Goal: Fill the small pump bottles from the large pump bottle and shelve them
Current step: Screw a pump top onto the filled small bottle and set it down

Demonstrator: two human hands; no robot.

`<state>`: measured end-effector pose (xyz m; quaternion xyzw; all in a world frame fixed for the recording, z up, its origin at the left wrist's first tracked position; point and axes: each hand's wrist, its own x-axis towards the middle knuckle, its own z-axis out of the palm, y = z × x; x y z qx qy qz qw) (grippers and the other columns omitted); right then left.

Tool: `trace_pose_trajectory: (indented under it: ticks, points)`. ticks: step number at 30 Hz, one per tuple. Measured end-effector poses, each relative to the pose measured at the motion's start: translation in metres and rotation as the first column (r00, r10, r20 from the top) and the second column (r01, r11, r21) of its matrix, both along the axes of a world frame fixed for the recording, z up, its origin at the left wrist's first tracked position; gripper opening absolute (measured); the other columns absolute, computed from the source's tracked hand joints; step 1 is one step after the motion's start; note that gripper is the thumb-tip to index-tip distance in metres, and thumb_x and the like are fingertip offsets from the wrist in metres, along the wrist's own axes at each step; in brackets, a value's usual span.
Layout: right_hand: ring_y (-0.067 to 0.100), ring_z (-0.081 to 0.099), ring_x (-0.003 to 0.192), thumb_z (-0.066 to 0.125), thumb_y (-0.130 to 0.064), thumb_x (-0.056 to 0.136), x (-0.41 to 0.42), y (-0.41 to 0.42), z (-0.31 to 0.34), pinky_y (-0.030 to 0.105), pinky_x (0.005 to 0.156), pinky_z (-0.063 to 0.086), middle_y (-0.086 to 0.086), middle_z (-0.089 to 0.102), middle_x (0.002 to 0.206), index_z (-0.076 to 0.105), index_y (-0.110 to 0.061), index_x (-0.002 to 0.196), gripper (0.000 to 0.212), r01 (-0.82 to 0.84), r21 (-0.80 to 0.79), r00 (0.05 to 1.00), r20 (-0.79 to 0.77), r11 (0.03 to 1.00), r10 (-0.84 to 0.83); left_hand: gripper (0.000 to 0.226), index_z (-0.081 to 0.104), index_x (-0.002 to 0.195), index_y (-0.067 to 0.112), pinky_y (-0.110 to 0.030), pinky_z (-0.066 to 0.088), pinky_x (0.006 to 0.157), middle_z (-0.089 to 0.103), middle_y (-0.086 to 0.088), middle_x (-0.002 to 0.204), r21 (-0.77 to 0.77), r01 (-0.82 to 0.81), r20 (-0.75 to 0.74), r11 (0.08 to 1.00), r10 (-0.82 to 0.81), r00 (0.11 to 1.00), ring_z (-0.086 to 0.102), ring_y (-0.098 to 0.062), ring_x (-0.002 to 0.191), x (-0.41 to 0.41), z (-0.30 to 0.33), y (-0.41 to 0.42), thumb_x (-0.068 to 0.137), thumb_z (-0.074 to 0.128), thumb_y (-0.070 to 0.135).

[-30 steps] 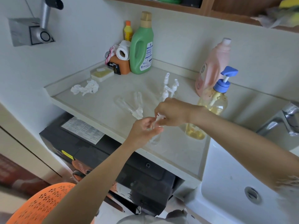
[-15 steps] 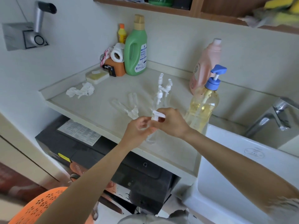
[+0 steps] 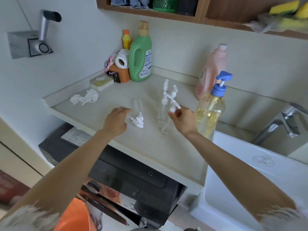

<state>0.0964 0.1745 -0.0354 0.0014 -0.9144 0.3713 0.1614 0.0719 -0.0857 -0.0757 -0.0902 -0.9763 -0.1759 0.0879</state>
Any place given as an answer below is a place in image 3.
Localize black washing machine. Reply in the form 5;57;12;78
38;123;187;229

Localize wooden wall shelf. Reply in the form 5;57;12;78
96;0;308;41

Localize green plastic bottle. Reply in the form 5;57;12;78
153;0;179;14

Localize brown floor mat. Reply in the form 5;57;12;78
0;169;31;205

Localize person's left hand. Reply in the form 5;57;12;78
102;107;132;137

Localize black container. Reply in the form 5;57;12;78
178;0;199;16

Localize pink detergent bottle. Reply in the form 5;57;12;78
195;43;228;102

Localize small yellow orange-capped bottle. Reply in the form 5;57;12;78
122;29;132;51

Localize white ceramic sink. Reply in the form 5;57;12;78
189;131;308;231

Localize person's left forearm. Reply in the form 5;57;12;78
0;128;113;224

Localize crumpled white tissue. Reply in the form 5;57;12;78
70;89;100;106

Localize white paper label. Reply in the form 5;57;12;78
60;127;93;147

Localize yellow sponge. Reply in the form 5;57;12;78
269;0;300;16
295;2;308;20

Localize yellow liquid blue pump bottle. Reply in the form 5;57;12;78
196;71;233;142

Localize clear plastic bag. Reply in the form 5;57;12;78
245;13;308;34

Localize white toilet paper roll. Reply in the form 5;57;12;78
115;48;130;69

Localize orange plastic basin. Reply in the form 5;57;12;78
53;197;92;231

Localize grey wall holder plate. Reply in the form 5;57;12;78
6;30;54;60

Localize small clear spray bottle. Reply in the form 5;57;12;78
137;99;145;129
161;104;181;135
129;99;140;128

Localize person's right forearm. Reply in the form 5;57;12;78
185;131;304;223

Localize person's right hand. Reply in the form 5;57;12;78
168;105;199;138

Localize blue cloth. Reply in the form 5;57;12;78
110;0;154;9

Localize green detergent bottle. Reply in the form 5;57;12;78
128;20;153;82

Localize cluster of standing spray bottles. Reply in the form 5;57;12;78
157;79;181;123

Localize chrome faucet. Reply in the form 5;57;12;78
252;102;308;146

